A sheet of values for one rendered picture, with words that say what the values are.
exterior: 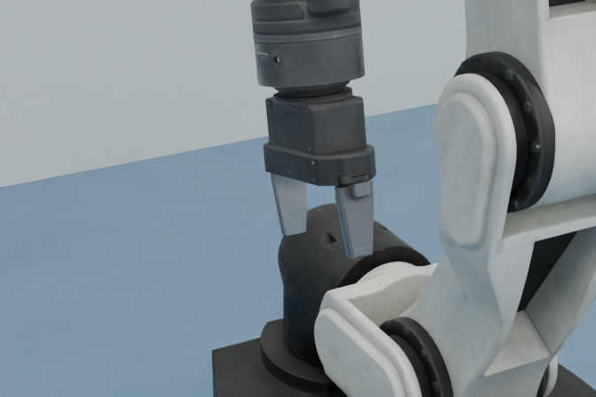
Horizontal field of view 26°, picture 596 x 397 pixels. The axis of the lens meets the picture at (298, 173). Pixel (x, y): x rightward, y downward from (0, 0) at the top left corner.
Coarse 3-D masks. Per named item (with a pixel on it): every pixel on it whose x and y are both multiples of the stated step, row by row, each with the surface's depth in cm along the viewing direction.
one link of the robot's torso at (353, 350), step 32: (352, 288) 144; (384, 288) 143; (416, 288) 146; (320, 320) 144; (352, 320) 139; (384, 320) 145; (320, 352) 146; (352, 352) 138; (384, 352) 134; (352, 384) 140; (384, 384) 133; (416, 384) 130
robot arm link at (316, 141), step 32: (352, 32) 102; (256, 64) 104; (288, 64) 101; (320, 64) 101; (352, 64) 102; (288, 96) 104; (320, 96) 103; (352, 96) 105; (288, 128) 105; (320, 128) 102; (352, 128) 103; (288, 160) 105; (320, 160) 101; (352, 160) 101
